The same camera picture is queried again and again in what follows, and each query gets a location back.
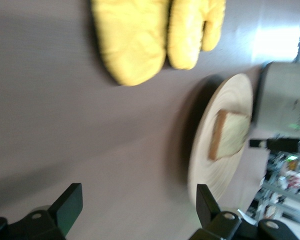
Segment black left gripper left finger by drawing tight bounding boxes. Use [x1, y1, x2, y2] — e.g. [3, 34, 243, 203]
[7, 182, 84, 240]

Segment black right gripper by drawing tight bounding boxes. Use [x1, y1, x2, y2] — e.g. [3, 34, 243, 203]
[249, 138, 300, 153]

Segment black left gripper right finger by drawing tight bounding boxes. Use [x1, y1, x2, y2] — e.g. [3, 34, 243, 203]
[189, 183, 242, 240]

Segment slice of brown-crust bread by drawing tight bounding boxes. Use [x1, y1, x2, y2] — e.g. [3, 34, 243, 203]
[208, 109, 251, 162]

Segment round light wooden plate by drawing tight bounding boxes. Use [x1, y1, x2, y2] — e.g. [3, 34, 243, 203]
[186, 72, 254, 209]

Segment beige chrome two-slot toaster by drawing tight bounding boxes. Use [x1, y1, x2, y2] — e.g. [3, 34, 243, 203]
[254, 61, 300, 131]

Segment yellow quilted oven mitt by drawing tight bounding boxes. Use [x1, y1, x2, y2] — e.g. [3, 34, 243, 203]
[90, 0, 170, 87]
[166, 0, 227, 71]

